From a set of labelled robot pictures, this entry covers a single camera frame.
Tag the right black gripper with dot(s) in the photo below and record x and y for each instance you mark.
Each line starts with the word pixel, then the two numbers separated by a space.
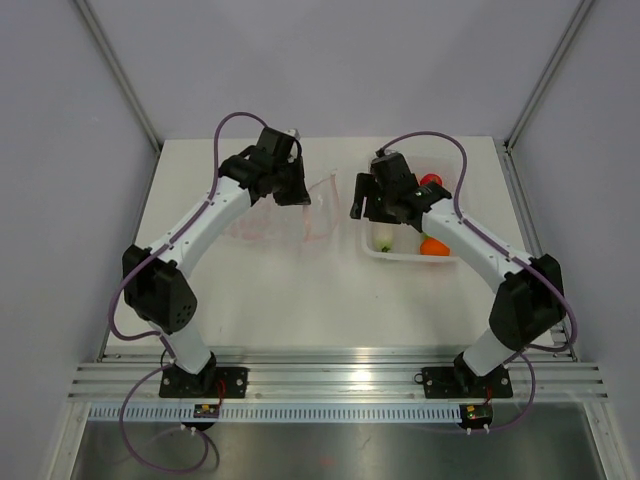
pixel 363 185

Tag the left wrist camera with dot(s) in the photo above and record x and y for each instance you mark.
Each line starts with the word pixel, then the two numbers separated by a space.
pixel 293 133

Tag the right circuit board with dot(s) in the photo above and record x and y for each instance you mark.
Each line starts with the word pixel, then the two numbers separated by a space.
pixel 477 413

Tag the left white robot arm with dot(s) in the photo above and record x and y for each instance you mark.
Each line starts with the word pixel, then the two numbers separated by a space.
pixel 157 277

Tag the red tomato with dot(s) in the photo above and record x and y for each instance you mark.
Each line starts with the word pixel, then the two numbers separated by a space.
pixel 431 178

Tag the aluminium rail frame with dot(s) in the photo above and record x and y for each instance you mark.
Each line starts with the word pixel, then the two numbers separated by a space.
pixel 335 374

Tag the clear zip top bag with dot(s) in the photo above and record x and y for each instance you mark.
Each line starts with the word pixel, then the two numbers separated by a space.
pixel 268 223

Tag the circuit board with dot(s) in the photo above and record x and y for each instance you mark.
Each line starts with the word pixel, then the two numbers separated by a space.
pixel 207 410
pixel 477 413

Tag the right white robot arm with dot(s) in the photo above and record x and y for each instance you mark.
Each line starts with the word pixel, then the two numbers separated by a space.
pixel 527 291

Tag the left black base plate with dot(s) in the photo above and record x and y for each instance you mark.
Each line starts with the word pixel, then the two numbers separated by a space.
pixel 235 382

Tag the white slotted cable duct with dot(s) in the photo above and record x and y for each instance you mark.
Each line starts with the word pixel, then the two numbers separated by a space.
pixel 281 413

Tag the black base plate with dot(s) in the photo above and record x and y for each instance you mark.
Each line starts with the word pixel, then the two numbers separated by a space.
pixel 235 382
pixel 443 382

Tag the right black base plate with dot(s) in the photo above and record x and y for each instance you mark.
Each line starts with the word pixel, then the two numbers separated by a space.
pixel 443 382

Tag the left circuit board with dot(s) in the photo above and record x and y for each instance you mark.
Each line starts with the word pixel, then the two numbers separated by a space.
pixel 207 410

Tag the white plastic basket tray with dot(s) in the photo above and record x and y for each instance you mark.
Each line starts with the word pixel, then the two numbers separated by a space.
pixel 407 240

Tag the orange carrot with green top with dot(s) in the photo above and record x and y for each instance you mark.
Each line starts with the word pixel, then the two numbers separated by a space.
pixel 430 246

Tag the white radish with leaves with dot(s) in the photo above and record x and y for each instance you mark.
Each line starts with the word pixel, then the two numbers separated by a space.
pixel 383 237

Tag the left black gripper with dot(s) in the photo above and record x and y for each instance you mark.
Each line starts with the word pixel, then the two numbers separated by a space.
pixel 300 195

